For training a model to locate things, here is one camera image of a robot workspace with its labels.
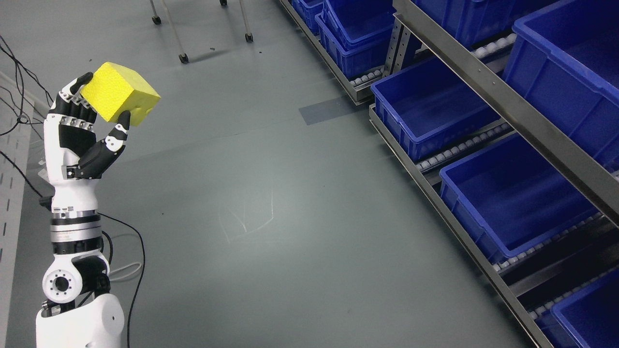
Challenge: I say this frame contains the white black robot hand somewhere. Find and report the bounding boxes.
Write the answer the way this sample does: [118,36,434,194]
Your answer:
[44,72,131,215]

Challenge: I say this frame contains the wheeled metal cart legs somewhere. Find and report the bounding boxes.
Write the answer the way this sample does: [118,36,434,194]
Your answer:
[148,0,255,66]

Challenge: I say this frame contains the steel shelf rack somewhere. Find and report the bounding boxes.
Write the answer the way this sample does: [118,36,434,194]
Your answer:
[281,0,618,348]

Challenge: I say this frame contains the blue plastic bin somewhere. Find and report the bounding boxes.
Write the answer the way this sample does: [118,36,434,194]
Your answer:
[439,134,597,264]
[535,269,619,348]
[315,0,395,80]
[502,0,619,172]
[371,58,499,161]
[292,0,324,22]
[412,0,555,47]

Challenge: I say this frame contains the yellow foam block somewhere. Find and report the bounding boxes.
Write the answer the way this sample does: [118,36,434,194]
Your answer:
[80,62,161,127]

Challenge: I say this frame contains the black cable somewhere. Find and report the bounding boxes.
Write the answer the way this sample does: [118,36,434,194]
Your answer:
[0,34,147,348]

